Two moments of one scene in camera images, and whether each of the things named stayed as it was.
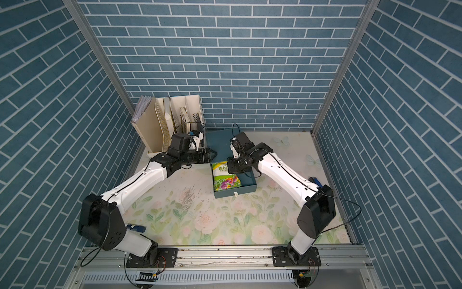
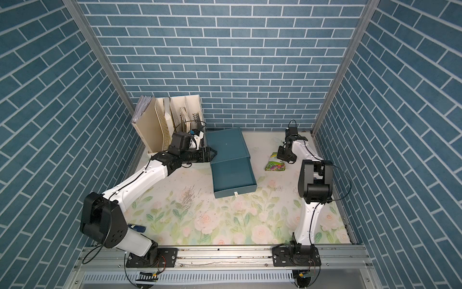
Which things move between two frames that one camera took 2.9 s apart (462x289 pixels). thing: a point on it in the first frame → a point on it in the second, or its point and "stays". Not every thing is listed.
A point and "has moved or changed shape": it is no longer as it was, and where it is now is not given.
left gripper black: x=202 y=153 stays
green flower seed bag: x=222 y=179 has moved or changed shape
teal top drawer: x=247 y=181 stays
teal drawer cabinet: x=219 y=141 stays
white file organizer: x=162 y=118 stays
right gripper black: x=231 y=168 → x=280 y=155
